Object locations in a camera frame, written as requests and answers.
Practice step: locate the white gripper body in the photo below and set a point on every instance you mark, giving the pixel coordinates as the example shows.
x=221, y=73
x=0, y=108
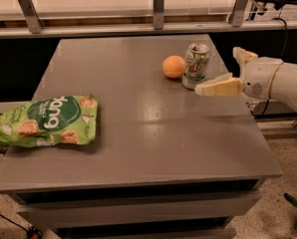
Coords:
x=258, y=75

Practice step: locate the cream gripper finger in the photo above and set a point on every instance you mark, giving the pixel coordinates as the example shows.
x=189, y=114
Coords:
x=242, y=56
x=223, y=86

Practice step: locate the white green 7up can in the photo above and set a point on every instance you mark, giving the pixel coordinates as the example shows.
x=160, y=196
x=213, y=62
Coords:
x=196, y=60

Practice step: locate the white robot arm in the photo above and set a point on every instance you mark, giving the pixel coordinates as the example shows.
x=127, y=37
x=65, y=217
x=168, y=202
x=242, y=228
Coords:
x=285, y=86

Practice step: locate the orange fruit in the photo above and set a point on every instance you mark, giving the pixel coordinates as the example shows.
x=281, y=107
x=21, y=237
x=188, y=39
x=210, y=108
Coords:
x=173, y=66

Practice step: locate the grey drawer cabinet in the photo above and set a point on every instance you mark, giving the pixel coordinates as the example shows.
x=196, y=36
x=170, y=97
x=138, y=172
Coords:
x=166, y=163

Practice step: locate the green snack bag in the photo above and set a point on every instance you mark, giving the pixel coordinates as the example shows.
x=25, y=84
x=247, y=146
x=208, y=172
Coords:
x=65, y=119

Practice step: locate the right metal bracket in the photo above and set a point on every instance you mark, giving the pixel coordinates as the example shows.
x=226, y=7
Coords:
x=237, y=15

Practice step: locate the metal bracket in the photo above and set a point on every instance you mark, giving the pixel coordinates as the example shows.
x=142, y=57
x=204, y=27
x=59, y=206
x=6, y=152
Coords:
x=31, y=17
x=157, y=14
x=237, y=15

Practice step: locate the middle metal bracket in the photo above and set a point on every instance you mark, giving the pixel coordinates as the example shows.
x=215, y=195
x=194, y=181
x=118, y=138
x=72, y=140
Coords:
x=157, y=14

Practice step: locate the left metal bracket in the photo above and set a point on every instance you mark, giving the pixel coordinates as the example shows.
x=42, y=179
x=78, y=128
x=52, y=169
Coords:
x=31, y=17

